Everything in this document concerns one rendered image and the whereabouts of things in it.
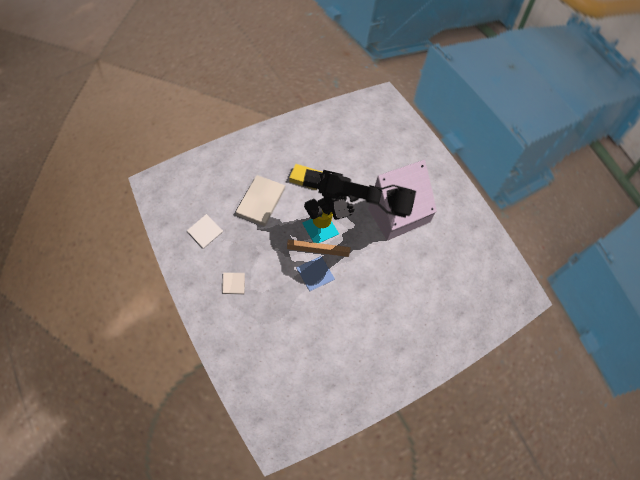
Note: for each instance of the beige flat rectangular slab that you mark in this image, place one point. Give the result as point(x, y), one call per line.
point(260, 200)

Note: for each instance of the yellow rectangular block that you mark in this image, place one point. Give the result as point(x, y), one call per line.
point(298, 173)

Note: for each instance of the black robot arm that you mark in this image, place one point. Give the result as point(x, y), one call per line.
point(400, 199)

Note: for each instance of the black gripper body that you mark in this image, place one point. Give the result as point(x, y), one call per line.
point(313, 207)

